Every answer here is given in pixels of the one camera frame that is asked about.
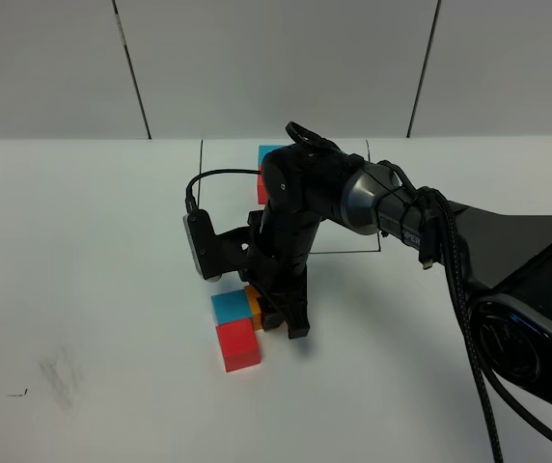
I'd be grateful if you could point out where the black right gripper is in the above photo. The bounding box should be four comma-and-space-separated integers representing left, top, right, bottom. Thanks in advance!
244, 206, 322, 339

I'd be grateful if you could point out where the orange cube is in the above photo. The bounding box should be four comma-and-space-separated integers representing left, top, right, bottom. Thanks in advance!
244, 286, 262, 331

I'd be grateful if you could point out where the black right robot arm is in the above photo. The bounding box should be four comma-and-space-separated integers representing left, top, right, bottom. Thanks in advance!
245, 123, 552, 404

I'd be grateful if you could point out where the red template cube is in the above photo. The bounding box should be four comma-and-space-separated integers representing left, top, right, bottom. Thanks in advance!
257, 168, 268, 205

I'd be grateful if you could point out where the blue template cube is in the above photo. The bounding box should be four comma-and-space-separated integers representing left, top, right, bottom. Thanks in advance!
258, 145, 289, 167

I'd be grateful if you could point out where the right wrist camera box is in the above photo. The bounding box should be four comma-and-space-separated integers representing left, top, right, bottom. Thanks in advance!
181, 207, 253, 283

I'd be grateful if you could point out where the black right braided cable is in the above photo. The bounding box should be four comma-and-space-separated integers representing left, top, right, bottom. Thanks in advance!
376, 161, 552, 463

